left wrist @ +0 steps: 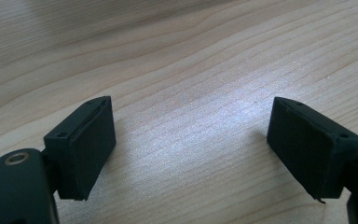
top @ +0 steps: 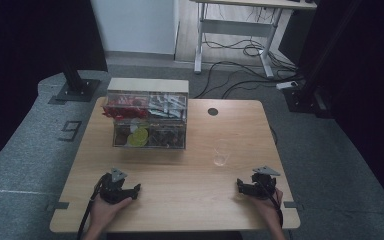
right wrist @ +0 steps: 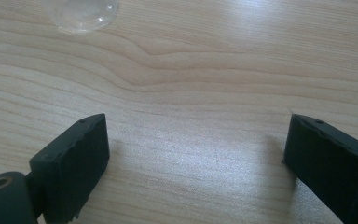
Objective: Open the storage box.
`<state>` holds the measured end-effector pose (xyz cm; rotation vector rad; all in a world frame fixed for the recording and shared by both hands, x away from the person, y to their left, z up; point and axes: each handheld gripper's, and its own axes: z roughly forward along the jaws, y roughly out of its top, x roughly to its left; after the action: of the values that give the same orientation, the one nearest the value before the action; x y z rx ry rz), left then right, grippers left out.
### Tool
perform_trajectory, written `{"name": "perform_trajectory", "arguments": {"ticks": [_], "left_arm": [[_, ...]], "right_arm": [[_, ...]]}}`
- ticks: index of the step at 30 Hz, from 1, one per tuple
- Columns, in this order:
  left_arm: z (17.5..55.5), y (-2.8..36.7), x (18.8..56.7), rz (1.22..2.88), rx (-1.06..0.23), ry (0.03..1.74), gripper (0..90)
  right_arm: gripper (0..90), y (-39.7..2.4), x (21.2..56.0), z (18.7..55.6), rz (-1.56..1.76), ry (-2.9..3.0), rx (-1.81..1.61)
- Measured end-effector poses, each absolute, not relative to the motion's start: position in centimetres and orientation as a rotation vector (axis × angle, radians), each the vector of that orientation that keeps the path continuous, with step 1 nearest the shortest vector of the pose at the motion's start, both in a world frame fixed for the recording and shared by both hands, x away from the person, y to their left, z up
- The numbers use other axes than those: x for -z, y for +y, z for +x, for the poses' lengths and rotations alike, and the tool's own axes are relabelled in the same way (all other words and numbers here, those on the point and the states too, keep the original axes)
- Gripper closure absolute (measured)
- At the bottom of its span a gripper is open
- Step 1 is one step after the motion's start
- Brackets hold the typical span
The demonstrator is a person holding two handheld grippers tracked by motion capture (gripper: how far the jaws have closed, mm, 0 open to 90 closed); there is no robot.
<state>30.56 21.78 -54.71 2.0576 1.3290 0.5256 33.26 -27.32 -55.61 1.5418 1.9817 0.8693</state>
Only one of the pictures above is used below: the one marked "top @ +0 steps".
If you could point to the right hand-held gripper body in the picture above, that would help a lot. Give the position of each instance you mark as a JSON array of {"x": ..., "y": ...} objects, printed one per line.
[{"x": 264, "y": 186}]

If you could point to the white cabinet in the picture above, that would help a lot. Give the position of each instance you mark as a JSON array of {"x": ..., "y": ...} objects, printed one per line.
[{"x": 135, "y": 25}]

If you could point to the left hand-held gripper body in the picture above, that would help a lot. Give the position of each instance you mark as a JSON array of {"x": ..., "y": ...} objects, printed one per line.
[{"x": 111, "y": 191}]

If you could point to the black stand with base plate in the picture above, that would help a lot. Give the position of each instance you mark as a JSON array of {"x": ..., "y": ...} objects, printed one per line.
[{"x": 78, "y": 88}]

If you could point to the black round table grommet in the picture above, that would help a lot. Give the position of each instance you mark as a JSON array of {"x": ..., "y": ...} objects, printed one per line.
[{"x": 213, "y": 111}]

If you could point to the clear drawer organizer box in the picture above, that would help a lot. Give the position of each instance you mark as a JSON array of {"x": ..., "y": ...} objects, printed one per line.
[{"x": 148, "y": 86}]

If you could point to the white metal-frame desk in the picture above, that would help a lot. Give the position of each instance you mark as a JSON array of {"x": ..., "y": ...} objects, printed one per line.
[{"x": 236, "y": 28}]

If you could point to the person's left hand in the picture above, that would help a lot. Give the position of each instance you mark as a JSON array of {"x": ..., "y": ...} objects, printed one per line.
[{"x": 105, "y": 213}]

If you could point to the white power strip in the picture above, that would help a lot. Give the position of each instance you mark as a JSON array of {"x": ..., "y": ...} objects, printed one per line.
[{"x": 286, "y": 85}]

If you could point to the pile of silver packets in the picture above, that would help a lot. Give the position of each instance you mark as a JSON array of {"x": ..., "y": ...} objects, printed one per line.
[{"x": 166, "y": 105}]

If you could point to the black metal stand frame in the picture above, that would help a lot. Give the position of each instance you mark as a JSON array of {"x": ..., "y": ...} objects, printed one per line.
[{"x": 308, "y": 93}]

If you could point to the clear plastic cup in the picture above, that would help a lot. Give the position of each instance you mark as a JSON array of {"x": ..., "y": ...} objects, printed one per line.
[{"x": 222, "y": 151}]

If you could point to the yellow-green round slices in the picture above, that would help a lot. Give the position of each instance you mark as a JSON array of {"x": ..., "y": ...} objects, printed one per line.
[{"x": 138, "y": 137}]

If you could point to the black tape strip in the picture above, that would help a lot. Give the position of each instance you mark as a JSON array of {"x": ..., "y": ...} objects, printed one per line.
[
  {"x": 291, "y": 205},
  {"x": 60, "y": 205}
]

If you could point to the pile of red packets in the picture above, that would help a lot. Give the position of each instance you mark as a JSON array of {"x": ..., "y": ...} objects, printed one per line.
[{"x": 123, "y": 108}]

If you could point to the pile of dark dried pieces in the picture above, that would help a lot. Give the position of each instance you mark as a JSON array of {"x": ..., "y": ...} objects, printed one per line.
[{"x": 166, "y": 135}]

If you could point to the person's right hand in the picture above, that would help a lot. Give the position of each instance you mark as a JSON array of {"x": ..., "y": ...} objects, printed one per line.
[{"x": 266, "y": 206}]

